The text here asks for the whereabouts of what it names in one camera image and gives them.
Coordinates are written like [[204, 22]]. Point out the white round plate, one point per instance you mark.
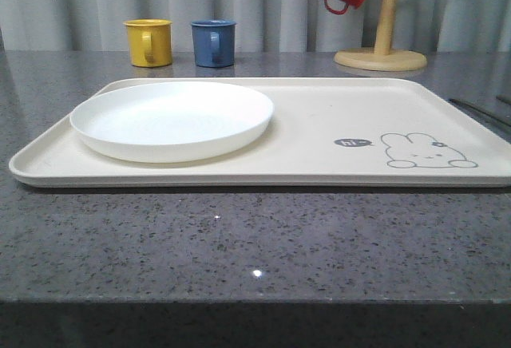
[[172, 122]]

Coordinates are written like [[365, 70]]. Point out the silver metal chopstick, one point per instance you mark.
[[479, 110]]

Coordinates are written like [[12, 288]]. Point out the silver metal spoon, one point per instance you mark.
[[504, 99]]

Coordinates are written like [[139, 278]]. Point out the cream rabbit serving tray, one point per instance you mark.
[[325, 131]]

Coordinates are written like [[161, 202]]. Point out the blue enamel mug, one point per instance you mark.
[[214, 43]]

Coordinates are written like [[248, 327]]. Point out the yellow enamel mug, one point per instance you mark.
[[149, 42]]

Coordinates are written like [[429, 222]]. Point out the wooden mug tree stand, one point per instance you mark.
[[382, 57]]

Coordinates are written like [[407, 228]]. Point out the grey pleated curtain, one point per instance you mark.
[[261, 25]]

